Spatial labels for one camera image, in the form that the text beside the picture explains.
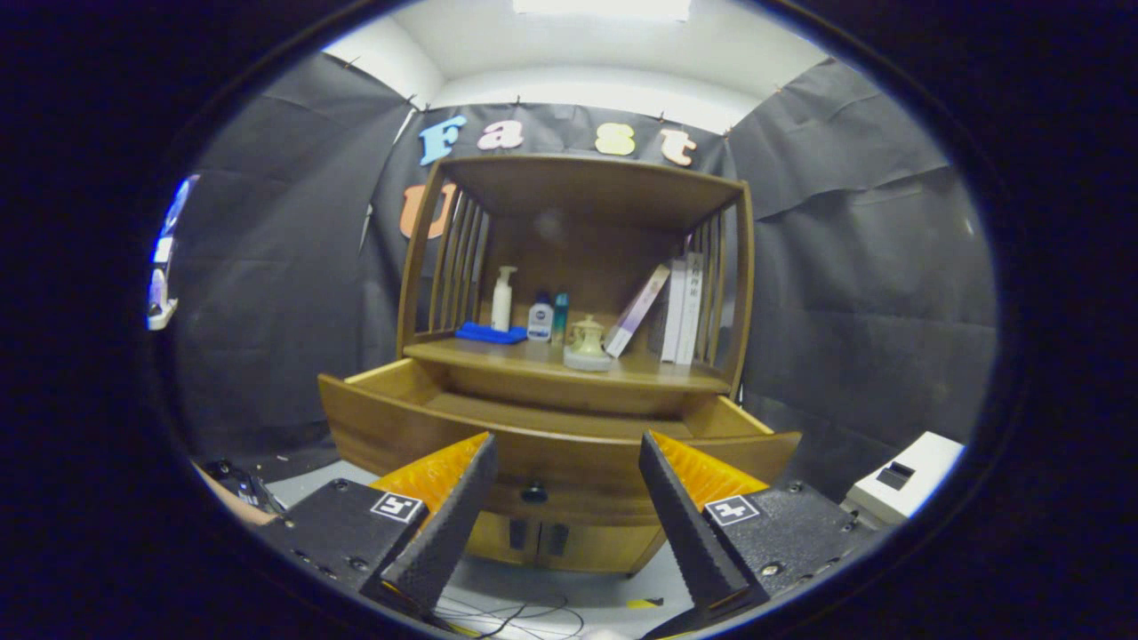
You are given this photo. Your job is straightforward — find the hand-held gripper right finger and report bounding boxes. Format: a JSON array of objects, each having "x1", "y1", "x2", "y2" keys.
[{"x1": 638, "y1": 431, "x2": 890, "y2": 620}]

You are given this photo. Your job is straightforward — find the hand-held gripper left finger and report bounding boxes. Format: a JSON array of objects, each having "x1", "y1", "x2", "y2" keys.
[{"x1": 258, "y1": 432, "x2": 501, "y2": 619}]

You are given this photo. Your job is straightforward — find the brown wooden drawer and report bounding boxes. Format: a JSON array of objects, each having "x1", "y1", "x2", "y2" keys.
[{"x1": 317, "y1": 357, "x2": 803, "y2": 527}]

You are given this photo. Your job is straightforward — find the pale green soap dish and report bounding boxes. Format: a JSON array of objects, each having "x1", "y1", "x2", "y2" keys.
[{"x1": 563, "y1": 322, "x2": 614, "y2": 372}]

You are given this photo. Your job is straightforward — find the wooden cabinet door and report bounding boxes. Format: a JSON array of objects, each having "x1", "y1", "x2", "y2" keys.
[
  {"x1": 538, "y1": 520, "x2": 668, "y2": 576},
  {"x1": 462, "y1": 511, "x2": 545, "y2": 570}
]

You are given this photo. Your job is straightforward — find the brown wooden countertop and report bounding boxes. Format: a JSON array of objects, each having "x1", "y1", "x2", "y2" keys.
[{"x1": 403, "y1": 336, "x2": 734, "y2": 395}]

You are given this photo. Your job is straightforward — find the brown wooden cabinet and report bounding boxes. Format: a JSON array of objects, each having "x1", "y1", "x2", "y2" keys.
[{"x1": 317, "y1": 153, "x2": 803, "y2": 576}]

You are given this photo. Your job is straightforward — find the blue folded cloth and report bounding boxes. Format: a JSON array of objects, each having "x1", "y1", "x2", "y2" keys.
[{"x1": 455, "y1": 322, "x2": 529, "y2": 345}]

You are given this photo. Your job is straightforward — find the dark patterned book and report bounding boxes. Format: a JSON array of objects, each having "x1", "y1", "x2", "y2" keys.
[{"x1": 649, "y1": 284, "x2": 669, "y2": 359}]

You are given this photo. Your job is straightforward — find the black floor device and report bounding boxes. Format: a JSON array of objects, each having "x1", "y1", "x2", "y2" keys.
[{"x1": 200, "y1": 458, "x2": 287, "y2": 516}]

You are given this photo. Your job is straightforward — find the white book with black characters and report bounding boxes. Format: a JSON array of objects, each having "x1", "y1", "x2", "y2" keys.
[{"x1": 676, "y1": 252, "x2": 705, "y2": 366}]

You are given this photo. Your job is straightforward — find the white pump bottle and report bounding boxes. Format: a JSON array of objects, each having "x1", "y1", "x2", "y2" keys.
[{"x1": 491, "y1": 266, "x2": 518, "y2": 333}]

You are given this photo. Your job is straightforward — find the purple and white book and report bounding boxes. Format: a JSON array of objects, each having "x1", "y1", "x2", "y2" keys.
[{"x1": 603, "y1": 263, "x2": 672, "y2": 359}]

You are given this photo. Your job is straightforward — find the black floor cables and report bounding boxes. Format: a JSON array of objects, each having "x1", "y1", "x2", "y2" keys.
[{"x1": 427, "y1": 591, "x2": 588, "y2": 639}]

